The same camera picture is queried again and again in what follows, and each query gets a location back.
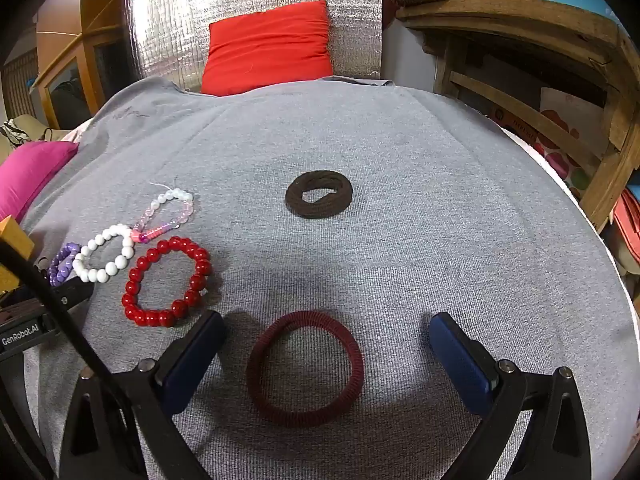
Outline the orange cardboard box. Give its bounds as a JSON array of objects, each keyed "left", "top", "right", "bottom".
[{"left": 0, "top": 215, "right": 36, "bottom": 293}]

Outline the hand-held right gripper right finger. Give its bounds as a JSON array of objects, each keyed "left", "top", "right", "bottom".
[{"left": 429, "top": 311, "right": 594, "bottom": 480}]

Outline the red bead bracelet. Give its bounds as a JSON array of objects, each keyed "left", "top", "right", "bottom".
[{"left": 121, "top": 236, "right": 213, "bottom": 328}]

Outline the pink and white bead bracelet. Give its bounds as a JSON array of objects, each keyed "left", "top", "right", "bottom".
[{"left": 131, "top": 182, "right": 195, "bottom": 245}]

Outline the dark brown hair tie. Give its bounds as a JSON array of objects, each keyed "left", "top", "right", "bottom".
[{"left": 285, "top": 171, "right": 355, "bottom": 220}]

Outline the polka dot white bag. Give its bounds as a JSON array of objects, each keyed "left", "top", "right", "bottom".
[{"left": 537, "top": 87, "right": 608, "bottom": 196}]

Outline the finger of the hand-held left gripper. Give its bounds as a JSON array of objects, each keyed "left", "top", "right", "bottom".
[{"left": 49, "top": 280, "right": 96, "bottom": 309}]

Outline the pile of folded cloths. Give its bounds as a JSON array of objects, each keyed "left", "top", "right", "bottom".
[{"left": 600, "top": 180, "right": 640, "bottom": 277}]

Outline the purple bead bracelet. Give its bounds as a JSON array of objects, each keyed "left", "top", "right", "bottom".
[{"left": 47, "top": 242, "right": 82, "bottom": 288}]

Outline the red printed box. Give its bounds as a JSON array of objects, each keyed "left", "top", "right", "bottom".
[{"left": 487, "top": 102, "right": 540, "bottom": 145}]

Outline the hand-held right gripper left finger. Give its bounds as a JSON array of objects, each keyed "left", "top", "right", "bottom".
[{"left": 59, "top": 310, "right": 227, "bottom": 480}]

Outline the maroon hair tie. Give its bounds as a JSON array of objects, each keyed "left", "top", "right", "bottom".
[{"left": 246, "top": 311, "right": 364, "bottom": 429}]

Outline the beige leather sofa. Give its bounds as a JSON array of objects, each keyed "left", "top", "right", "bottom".
[{"left": 0, "top": 115, "right": 68, "bottom": 161}]

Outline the black cable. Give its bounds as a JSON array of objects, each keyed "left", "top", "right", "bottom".
[{"left": 0, "top": 237, "right": 153, "bottom": 411}]

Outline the patterned cloth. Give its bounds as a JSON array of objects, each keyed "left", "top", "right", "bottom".
[{"left": 0, "top": 120, "right": 32, "bottom": 147}]

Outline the red pillow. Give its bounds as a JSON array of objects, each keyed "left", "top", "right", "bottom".
[{"left": 201, "top": 0, "right": 335, "bottom": 97}]

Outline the wooden cabinet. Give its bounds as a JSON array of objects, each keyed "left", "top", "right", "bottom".
[{"left": 35, "top": 0, "right": 136, "bottom": 131}]

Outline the pink pillow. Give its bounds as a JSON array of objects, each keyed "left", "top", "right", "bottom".
[{"left": 0, "top": 141, "right": 80, "bottom": 223}]

